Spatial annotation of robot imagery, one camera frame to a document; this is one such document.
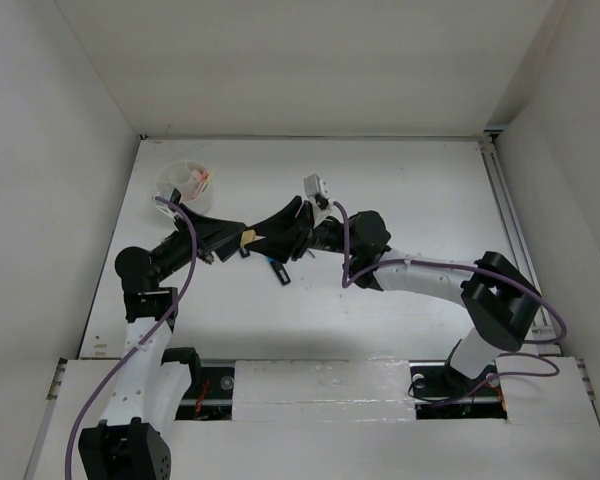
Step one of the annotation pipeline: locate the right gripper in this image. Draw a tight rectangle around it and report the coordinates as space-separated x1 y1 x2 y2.
245 195 358 264

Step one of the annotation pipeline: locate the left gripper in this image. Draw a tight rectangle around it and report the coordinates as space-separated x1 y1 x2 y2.
152 204 251 284

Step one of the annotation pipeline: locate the blue cap black highlighter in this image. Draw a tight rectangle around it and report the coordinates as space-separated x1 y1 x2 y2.
267 258 291 286

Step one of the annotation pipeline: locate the beige eraser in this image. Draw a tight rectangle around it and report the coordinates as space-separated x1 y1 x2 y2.
241 230 256 246

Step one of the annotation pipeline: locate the pink clear pen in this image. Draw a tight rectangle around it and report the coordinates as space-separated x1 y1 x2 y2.
191 169 209 199

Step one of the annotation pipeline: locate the yellow clear pen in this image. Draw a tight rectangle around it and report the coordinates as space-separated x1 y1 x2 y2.
200 169 215 193

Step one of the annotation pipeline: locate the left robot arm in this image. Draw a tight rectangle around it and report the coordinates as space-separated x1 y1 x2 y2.
66 203 246 479

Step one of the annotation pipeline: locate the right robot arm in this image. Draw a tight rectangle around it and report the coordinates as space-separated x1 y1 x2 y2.
244 198 539 394

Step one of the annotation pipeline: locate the white round divided container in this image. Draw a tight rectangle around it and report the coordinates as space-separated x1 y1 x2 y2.
156 160 214 215

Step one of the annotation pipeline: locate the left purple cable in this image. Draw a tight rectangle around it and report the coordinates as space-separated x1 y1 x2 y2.
65 197 200 480

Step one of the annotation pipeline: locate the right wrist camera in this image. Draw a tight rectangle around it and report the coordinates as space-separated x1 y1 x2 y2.
303 174 330 210

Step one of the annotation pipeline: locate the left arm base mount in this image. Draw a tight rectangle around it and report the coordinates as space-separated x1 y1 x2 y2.
137 347 235 426

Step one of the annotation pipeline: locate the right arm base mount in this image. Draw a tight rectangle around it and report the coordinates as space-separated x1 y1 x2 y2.
407 362 507 420

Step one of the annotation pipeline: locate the aluminium frame rail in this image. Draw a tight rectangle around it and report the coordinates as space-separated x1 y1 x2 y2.
478 130 563 357

